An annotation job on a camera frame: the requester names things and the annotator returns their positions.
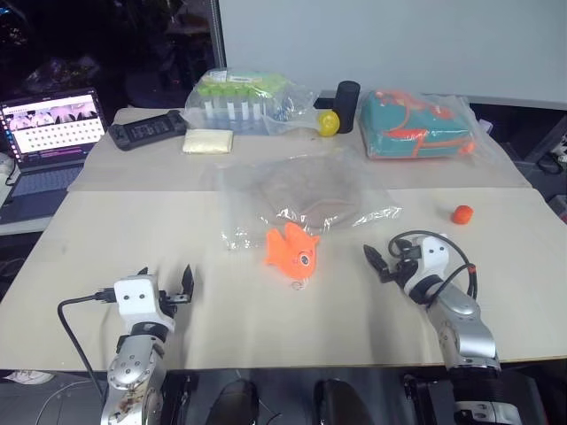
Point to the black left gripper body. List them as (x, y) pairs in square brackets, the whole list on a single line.
[(173, 299)]

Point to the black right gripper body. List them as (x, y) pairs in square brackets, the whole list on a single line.
[(401, 270)]

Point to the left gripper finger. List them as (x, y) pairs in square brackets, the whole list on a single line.
[(142, 271), (188, 281)]

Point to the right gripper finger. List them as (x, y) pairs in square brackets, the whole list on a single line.
[(376, 261), (400, 248)]

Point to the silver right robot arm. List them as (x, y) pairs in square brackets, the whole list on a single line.
[(465, 327)]

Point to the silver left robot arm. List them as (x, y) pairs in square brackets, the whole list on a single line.
[(133, 367)]

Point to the small orange red cap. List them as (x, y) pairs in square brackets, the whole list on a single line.
[(462, 214)]

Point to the orange fish plush toy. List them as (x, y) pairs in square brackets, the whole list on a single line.
[(290, 254)]

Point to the teal orange fabric bag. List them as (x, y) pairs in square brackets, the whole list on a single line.
[(412, 128)]

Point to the clear plastic wrapping bag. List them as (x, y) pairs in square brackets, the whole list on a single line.
[(480, 133)]

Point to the cream white packet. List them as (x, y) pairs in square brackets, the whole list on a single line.
[(207, 141)]

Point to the yellow ball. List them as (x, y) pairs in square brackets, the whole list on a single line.
[(328, 124)]

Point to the black handheld controller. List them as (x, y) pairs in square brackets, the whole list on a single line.
[(146, 128)]

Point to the black cylinder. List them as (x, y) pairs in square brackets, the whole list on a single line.
[(346, 106)]

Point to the open grey laptop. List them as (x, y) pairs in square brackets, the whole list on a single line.
[(48, 133)]

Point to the clear bag of tubes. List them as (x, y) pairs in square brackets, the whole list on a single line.
[(239, 102)]

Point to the white partition board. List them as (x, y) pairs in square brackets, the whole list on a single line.
[(398, 44)]

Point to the metal pole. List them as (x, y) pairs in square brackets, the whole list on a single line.
[(218, 31)]

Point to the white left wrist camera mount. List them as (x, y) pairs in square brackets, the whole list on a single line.
[(135, 299)]

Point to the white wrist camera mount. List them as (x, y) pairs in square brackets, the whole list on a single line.
[(135, 299), (433, 259)]

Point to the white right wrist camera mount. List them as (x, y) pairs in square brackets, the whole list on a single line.
[(433, 259)]

